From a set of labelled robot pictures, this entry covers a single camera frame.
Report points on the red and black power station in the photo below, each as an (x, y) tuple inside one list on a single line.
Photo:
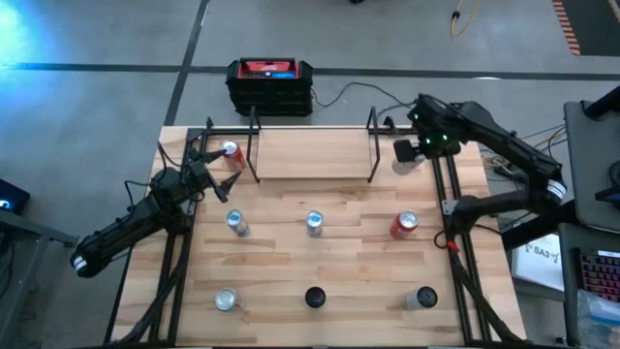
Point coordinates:
[(269, 97)]

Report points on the black device with blue light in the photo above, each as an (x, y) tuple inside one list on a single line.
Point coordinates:
[(12, 196)]

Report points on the black mat with orange stripes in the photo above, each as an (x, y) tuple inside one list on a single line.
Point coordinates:
[(596, 29)]

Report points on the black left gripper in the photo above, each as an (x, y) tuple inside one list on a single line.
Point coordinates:
[(179, 186)]

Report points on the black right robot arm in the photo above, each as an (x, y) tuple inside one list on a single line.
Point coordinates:
[(508, 145)]

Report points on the orange Fanta can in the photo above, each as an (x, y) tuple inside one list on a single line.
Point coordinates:
[(404, 225), (235, 156)]

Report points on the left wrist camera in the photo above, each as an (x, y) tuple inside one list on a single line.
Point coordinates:
[(199, 171)]

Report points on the clear plastic bag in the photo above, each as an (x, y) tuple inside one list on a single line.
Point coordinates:
[(598, 320)]

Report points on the black diagonal beam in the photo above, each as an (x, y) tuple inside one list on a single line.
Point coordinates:
[(533, 230)]

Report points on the blue Red Bull can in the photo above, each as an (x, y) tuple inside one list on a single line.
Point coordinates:
[(238, 225), (315, 224)]

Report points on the white paper sign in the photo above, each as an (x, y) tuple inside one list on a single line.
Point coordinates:
[(537, 262)]

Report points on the grey metal stand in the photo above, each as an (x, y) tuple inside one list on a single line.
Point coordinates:
[(39, 231)]

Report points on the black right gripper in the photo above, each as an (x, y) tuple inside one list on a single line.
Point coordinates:
[(436, 126)]

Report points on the black metal shelf frame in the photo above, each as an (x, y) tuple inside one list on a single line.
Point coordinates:
[(290, 169)]

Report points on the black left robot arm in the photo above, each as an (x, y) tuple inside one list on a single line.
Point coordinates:
[(121, 228)]

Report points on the black aluminium table frame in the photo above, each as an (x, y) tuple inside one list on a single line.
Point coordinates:
[(227, 131)]

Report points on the backlit keyboard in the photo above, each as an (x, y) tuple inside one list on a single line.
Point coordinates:
[(600, 276)]

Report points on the dark grey desk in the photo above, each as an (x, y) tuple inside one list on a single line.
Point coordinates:
[(567, 291)]

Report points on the black pole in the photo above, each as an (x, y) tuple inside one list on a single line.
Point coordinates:
[(605, 104)]

